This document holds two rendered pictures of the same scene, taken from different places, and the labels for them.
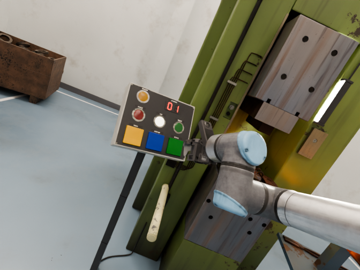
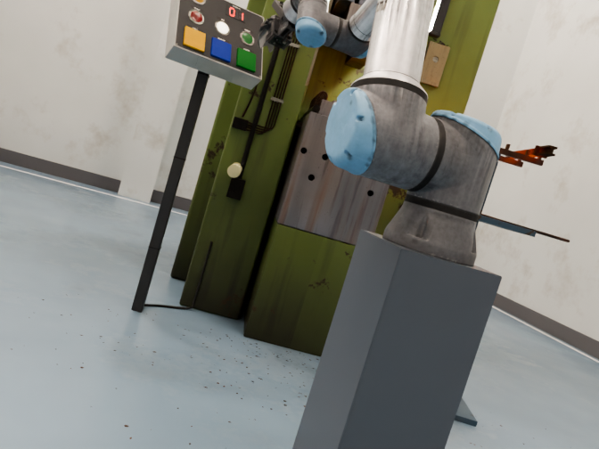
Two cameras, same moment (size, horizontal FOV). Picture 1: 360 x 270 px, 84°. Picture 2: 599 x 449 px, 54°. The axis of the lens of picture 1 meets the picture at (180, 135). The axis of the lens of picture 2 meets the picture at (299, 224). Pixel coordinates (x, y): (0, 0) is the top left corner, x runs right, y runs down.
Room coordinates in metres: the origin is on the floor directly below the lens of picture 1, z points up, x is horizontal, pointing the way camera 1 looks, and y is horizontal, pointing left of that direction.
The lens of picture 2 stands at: (-1.26, -0.19, 0.68)
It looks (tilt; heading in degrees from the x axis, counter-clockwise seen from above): 5 degrees down; 356
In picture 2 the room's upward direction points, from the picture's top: 17 degrees clockwise
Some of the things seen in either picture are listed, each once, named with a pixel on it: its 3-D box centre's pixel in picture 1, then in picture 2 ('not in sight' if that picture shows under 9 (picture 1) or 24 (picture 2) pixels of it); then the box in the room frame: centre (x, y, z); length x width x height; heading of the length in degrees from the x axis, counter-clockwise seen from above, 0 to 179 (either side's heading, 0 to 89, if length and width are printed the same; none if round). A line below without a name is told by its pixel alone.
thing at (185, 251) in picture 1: (195, 242); (299, 279); (1.27, -0.46, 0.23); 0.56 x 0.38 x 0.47; 2
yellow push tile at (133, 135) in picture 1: (133, 136); (193, 39); (0.79, 0.18, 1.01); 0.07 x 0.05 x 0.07; 117
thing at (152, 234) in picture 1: (159, 208); (235, 169); (0.95, -0.07, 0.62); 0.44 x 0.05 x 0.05; 2
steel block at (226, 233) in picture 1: (223, 195); (331, 179); (1.27, -0.46, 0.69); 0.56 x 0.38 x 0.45; 2
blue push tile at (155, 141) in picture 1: (155, 141); (220, 50); (0.83, 0.09, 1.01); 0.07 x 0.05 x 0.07; 117
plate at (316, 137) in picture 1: (312, 143); (433, 64); (1.19, -0.72, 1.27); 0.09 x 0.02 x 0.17; 92
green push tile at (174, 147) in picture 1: (174, 147); (245, 61); (0.88, 0.00, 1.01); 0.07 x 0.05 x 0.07; 117
